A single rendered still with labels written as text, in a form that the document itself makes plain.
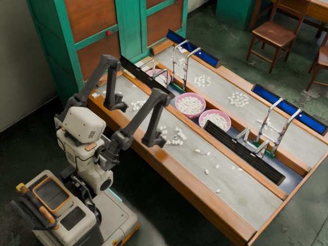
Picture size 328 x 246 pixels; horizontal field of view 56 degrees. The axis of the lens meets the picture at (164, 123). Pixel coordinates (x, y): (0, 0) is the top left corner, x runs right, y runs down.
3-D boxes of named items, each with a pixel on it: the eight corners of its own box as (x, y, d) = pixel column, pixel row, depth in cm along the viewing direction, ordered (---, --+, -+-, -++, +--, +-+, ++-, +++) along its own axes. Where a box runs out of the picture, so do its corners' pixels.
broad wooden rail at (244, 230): (241, 252, 208) (247, 242, 194) (87, 107, 291) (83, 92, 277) (252, 239, 214) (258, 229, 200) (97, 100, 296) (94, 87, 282)
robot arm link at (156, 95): (154, 81, 189) (167, 89, 185) (160, 90, 201) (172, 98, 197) (108, 139, 183) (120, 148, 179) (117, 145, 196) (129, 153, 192)
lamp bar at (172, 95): (168, 102, 233) (168, 95, 228) (117, 63, 262) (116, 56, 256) (175, 97, 237) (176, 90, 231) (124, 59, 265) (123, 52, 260)
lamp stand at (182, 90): (184, 95, 290) (188, 57, 255) (169, 84, 299) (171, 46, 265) (198, 86, 298) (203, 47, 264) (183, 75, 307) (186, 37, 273)
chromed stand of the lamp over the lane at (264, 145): (241, 190, 227) (256, 156, 193) (220, 173, 236) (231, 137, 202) (256, 174, 236) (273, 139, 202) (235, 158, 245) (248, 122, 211)
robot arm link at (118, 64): (105, 56, 208) (116, 64, 204) (111, 54, 212) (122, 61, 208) (101, 106, 236) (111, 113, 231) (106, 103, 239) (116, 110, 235)
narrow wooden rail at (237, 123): (303, 179, 236) (308, 172, 228) (146, 66, 319) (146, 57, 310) (306, 175, 239) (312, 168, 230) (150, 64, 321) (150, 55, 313)
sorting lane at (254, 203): (257, 232, 203) (257, 231, 201) (95, 90, 286) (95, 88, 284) (282, 203, 216) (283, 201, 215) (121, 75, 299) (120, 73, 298)
